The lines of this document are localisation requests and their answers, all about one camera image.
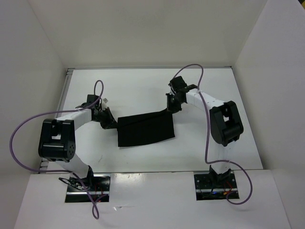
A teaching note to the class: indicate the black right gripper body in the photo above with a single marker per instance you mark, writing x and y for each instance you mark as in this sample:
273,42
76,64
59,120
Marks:
174,104

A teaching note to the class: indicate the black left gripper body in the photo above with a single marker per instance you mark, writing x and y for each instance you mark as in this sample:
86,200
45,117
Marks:
104,117

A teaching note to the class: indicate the black skirt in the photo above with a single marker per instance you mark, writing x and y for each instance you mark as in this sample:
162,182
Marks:
145,129

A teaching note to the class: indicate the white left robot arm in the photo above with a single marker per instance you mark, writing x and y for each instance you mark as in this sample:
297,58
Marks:
58,143

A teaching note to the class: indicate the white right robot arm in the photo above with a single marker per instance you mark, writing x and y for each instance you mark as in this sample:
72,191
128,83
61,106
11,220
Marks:
224,127

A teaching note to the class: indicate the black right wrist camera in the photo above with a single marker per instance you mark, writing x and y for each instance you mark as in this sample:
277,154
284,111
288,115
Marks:
177,84

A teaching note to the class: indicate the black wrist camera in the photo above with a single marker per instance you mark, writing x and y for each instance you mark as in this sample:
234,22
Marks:
93,101
177,84

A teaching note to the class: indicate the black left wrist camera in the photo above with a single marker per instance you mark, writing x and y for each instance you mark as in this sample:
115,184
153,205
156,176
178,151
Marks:
93,101

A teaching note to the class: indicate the grey aluminium table edge rail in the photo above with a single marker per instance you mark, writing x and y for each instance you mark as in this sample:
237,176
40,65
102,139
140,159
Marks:
44,166

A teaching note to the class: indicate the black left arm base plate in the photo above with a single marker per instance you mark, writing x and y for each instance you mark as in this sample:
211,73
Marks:
99,189

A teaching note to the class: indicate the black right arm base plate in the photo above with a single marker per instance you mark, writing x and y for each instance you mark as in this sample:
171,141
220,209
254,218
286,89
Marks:
205,190

